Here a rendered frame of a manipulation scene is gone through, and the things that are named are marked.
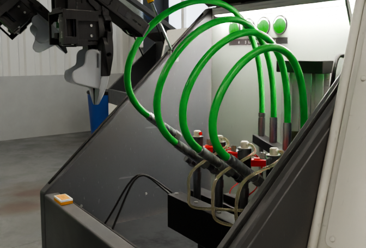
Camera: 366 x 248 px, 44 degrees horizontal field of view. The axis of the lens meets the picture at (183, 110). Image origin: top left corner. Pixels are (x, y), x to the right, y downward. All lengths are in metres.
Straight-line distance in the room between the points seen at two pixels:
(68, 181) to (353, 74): 0.78
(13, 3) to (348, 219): 0.74
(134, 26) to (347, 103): 0.37
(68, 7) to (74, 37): 0.05
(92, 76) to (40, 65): 7.10
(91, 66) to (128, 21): 0.10
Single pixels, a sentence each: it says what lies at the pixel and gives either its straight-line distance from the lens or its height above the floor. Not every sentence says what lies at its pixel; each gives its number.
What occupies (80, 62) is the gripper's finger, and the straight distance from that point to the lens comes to 0.79.
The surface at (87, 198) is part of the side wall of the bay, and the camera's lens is 1.29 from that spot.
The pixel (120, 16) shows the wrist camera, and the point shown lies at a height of 1.36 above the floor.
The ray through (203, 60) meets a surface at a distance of 0.83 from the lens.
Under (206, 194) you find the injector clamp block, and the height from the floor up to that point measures 0.98.
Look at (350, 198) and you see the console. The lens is 0.75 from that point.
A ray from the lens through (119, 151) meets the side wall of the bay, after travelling 1.30.
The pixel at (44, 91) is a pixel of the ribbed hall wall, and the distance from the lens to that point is 7.85.
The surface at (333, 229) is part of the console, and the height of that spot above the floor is 1.03.
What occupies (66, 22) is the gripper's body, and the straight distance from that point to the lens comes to 0.73.
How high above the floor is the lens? 1.30
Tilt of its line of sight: 7 degrees down
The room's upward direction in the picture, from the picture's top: straight up
